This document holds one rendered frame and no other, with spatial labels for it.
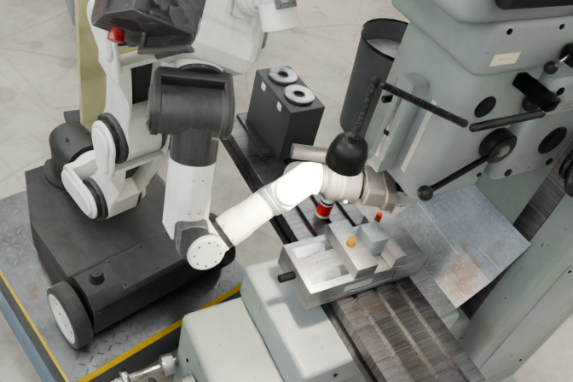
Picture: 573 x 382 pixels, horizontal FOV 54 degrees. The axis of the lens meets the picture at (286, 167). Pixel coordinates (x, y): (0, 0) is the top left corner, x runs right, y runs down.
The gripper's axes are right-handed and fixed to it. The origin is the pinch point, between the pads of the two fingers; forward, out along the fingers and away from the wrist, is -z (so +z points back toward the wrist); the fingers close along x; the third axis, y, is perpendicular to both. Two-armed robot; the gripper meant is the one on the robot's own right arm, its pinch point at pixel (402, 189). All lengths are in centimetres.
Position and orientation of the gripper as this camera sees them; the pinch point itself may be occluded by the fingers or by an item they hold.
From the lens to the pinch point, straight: 128.6
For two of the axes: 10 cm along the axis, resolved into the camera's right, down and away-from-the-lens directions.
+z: -9.7, -1.3, -1.8
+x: -0.5, -6.8, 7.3
